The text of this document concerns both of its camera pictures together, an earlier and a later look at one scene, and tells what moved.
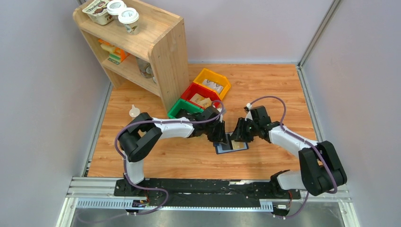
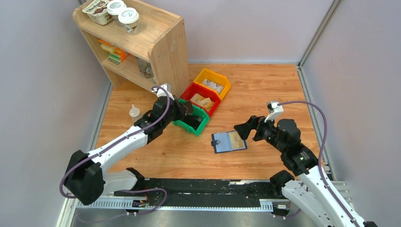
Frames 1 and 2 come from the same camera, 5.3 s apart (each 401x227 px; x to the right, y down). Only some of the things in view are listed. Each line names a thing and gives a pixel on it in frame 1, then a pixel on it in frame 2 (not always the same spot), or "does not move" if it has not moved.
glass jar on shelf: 145,68 does not move
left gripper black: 221,136 → 182,109
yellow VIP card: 205,103 does not move
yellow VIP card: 239,145 does not move
